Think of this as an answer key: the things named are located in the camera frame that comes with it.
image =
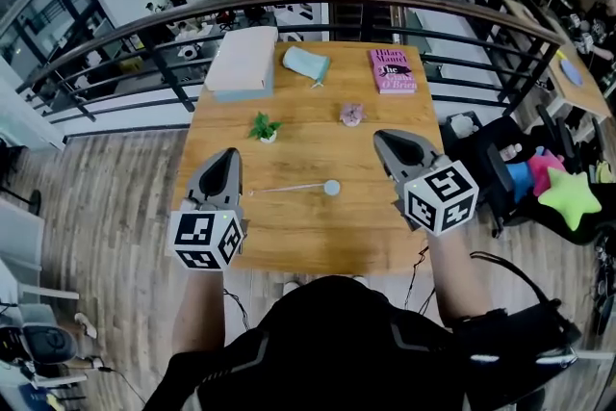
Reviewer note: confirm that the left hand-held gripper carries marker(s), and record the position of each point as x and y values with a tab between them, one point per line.
202	238

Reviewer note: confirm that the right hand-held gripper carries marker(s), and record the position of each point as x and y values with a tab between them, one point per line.
443	199

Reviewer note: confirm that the grey round tape measure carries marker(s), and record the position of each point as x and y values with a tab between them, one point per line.
332	187

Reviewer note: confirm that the person's right forearm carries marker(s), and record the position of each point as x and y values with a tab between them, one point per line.
454	279

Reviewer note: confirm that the person's left forearm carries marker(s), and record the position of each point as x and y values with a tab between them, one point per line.
197	313

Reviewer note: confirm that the small green potted plant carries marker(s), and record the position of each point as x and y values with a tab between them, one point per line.
264	129

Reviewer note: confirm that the black waste bin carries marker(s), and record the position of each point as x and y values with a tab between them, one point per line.
463	125

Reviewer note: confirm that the pink book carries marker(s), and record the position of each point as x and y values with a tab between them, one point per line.
392	71

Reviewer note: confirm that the pale blue flat box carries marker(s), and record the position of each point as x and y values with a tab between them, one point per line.
243	95

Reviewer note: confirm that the black office chair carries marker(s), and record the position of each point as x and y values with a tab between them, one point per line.
491	187

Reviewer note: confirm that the clear water bottle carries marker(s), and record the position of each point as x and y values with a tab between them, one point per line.
510	153

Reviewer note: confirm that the blue pillow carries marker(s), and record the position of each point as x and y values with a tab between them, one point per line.
520	180

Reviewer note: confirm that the beige and blue box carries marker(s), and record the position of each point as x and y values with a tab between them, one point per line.
240	58

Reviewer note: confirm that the person's white left shoe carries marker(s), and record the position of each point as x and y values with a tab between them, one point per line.
290	288

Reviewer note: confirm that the pale blue fabric pouch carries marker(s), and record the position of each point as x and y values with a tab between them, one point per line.
303	61

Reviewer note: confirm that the pink star pillow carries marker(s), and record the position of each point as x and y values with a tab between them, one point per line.
544	171

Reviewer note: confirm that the green star pillow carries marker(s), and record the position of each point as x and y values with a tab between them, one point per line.
570	199

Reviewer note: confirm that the blue plate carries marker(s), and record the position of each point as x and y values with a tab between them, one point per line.
572	73

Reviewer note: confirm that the black bar stool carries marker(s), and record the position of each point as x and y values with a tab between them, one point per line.
33	201

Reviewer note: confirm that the light wooden side table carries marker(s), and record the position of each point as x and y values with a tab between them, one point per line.
589	98

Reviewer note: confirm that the person's black shirt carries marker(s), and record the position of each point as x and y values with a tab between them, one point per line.
332	351

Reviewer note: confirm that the yellow-green cloth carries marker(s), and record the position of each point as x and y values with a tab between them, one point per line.
605	171

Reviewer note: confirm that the white shelf unit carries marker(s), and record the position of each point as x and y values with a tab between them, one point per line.
19	231

